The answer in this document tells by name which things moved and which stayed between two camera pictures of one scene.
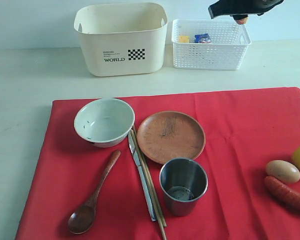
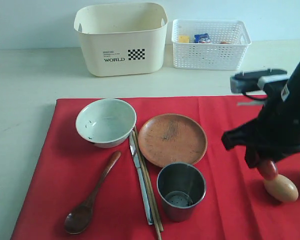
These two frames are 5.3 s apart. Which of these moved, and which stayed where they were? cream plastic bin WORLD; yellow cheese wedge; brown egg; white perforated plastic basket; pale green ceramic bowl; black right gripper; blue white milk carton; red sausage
Moved: black right gripper; brown egg; red sausage
Stayed: cream plastic bin WORLD; pale green ceramic bowl; white perforated plastic basket; yellow cheese wedge; blue white milk carton
